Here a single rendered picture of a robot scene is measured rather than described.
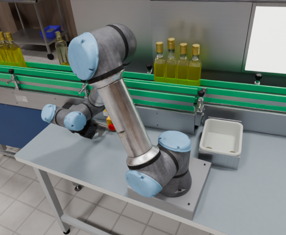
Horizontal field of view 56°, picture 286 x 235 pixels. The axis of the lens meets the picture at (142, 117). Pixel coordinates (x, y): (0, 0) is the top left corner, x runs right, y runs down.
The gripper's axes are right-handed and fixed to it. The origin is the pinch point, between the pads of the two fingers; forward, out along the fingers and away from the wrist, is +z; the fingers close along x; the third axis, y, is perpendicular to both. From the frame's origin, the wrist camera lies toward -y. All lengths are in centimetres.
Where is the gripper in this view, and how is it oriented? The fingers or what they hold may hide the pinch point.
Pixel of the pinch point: (107, 127)
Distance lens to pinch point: 138.4
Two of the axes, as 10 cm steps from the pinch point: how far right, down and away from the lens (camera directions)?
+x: 6.6, 4.1, -6.3
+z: 5.8, 2.5, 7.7
